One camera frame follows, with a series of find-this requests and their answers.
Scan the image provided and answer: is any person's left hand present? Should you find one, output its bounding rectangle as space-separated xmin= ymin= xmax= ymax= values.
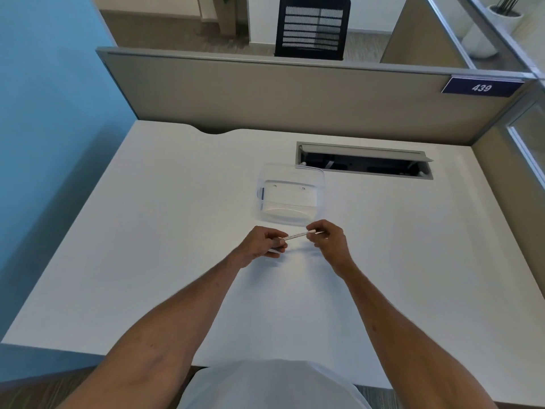
xmin=234 ymin=226 xmax=289 ymax=269

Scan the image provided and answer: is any person's right hand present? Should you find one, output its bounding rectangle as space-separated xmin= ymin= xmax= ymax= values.
xmin=306 ymin=220 xmax=356 ymax=281

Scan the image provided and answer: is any white pen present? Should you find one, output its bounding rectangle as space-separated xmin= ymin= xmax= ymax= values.
xmin=279 ymin=229 xmax=316 ymax=242

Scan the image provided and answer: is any person's right forearm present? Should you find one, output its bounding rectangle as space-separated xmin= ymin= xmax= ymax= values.
xmin=340 ymin=260 xmax=507 ymax=409

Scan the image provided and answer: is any person's left forearm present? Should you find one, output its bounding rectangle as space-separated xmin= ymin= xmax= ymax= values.
xmin=55 ymin=253 xmax=244 ymax=409

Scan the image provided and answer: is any clear plastic container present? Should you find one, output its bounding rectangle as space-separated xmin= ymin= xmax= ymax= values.
xmin=256 ymin=163 xmax=326 ymax=228

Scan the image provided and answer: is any grey desk partition panel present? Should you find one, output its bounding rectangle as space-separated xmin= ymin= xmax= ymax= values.
xmin=96 ymin=47 xmax=536 ymax=146

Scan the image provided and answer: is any person's white shirt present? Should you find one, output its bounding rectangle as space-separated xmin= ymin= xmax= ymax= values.
xmin=177 ymin=359 xmax=372 ymax=409

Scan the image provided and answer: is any black mesh office chair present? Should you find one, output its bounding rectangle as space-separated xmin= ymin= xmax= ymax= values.
xmin=274 ymin=0 xmax=351 ymax=61

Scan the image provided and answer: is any blue number sign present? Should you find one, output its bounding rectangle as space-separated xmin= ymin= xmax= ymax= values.
xmin=441 ymin=75 xmax=525 ymax=98

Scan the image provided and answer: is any white plant pot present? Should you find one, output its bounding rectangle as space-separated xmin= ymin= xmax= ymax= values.
xmin=462 ymin=4 xmax=525 ymax=59

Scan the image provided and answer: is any glass partition panel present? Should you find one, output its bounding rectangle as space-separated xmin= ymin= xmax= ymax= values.
xmin=380 ymin=0 xmax=545 ymax=192

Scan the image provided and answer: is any grey desk cable tray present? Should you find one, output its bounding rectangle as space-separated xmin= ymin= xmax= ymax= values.
xmin=296 ymin=141 xmax=434 ymax=180

